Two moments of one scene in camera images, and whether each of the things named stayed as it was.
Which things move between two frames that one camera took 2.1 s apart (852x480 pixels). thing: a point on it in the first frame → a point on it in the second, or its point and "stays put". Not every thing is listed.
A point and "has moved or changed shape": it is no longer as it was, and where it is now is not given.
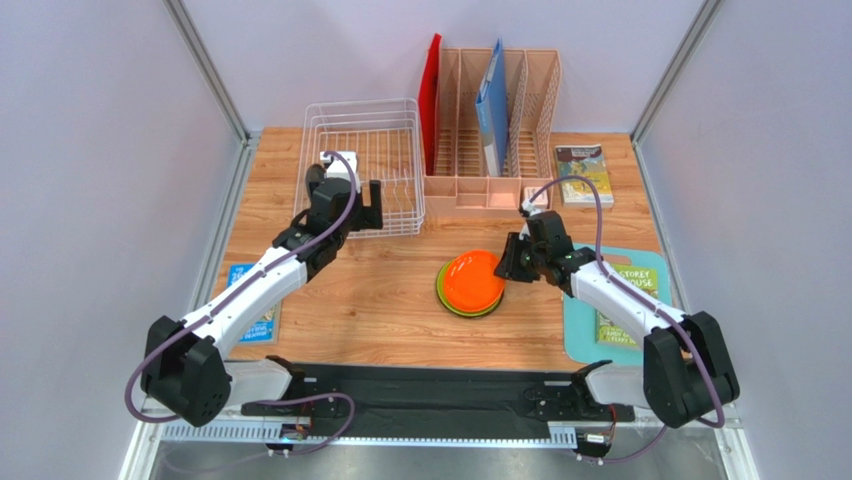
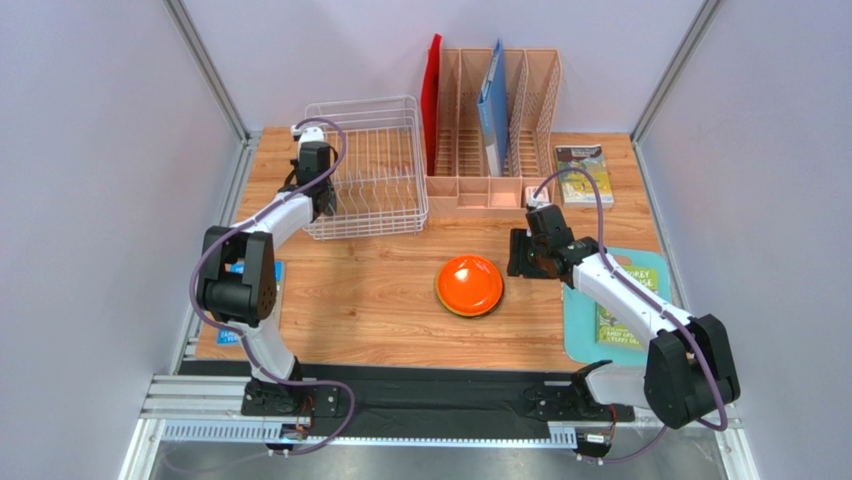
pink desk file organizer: [461, 186] stays put
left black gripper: [369, 217] → [295, 164]
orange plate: [471, 284] stays put
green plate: [440, 290] has moved or changed shape
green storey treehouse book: [612, 332] stays put
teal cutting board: [580, 344] stays put
